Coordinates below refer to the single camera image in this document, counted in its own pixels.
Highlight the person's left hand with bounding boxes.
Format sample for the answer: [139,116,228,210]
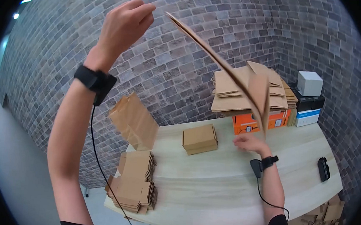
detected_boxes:
[83,0,157,77]

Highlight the person's right hand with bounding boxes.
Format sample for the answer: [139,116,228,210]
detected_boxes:
[232,133,274,159]

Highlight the person's right fingers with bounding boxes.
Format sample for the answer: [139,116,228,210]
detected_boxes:
[232,135,252,152]

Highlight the person's left fingers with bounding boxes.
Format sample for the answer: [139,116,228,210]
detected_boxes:
[120,0,157,33]

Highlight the brown paper bag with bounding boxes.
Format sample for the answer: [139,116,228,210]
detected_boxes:
[106,91,162,152]
[157,12,276,139]

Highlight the orange carton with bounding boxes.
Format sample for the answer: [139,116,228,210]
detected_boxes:
[231,105,292,139]

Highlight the black wrist band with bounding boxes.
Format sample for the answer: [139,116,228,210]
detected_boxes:
[249,153,280,180]
[72,64,119,108]

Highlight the small closed cardboard box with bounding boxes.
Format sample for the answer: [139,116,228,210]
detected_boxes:
[181,122,220,157]

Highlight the stack of brown paper bags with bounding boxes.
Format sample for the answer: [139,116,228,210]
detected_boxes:
[210,58,301,122]

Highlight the white and blue box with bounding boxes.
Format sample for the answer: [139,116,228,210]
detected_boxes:
[294,107,321,129]

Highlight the black box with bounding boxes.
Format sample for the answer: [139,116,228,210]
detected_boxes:
[289,83,327,114]

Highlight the small black device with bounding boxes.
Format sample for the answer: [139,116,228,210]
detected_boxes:
[316,157,332,183]

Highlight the white cube box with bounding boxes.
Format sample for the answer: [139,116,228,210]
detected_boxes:
[296,71,324,98]

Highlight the open brown paper bag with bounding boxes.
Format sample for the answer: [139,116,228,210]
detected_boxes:
[106,91,162,152]

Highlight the stack of flat cardboard blanks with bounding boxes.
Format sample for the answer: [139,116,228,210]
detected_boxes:
[103,148,161,215]

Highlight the pile of cardboard scraps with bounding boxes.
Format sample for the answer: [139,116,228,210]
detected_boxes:
[289,192,346,225]

